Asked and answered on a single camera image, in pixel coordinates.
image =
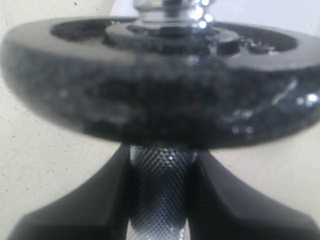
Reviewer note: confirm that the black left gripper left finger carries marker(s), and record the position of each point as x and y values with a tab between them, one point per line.
96	210

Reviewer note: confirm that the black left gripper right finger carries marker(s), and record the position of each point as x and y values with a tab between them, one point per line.
223	207

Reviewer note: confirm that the chrome dumbbell bar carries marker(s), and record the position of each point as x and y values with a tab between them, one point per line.
160	196

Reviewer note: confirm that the black weight plate far end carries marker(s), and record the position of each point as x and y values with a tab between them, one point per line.
231	85

